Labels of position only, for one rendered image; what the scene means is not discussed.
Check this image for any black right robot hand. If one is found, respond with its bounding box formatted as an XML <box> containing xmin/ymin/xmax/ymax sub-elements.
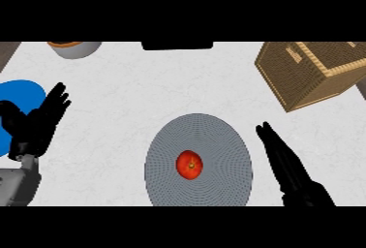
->
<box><xmin>253</xmin><ymin>121</ymin><xmax>338</xmax><ymax>207</ymax></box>

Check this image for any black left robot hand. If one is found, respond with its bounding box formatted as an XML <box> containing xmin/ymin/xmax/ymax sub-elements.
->
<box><xmin>0</xmin><ymin>81</ymin><xmax>72</xmax><ymax>163</ymax></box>

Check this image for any round grey woven placemat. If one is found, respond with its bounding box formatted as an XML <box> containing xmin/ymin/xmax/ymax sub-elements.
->
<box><xmin>143</xmin><ymin>112</ymin><xmax>253</xmax><ymax>207</ymax></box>

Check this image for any red tomato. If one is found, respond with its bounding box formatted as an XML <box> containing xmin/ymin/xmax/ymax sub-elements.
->
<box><xmin>174</xmin><ymin>149</ymin><xmax>205</xmax><ymax>180</ymax></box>

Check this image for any brown wicker basket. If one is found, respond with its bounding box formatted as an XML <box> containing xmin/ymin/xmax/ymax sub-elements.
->
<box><xmin>252</xmin><ymin>41</ymin><xmax>366</xmax><ymax>113</ymax></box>

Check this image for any blue round plate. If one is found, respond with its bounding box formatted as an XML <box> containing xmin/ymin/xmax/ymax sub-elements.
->
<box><xmin>0</xmin><ymin>79</ymin><xmax>48</xmax><ymax>158</ymax></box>

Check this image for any brown wooden panel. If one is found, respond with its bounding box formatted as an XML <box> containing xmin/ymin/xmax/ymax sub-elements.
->
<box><xmin>0</xmin><ymin>41</ymin><xmax>23</xmax><ymax>74</ymax></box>

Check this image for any grey pot with orange rim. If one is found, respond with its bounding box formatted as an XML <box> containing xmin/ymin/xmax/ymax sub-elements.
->
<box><xmin>45</xmin><ymin>41</ymin><xmax>103</xmax><ymax>60</ymax></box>

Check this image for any black appliance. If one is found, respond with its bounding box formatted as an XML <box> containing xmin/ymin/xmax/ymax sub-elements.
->
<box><xmin>140</xmin><ymin>41</ymin><xmax>214</xmax><ymax>51</ymax></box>

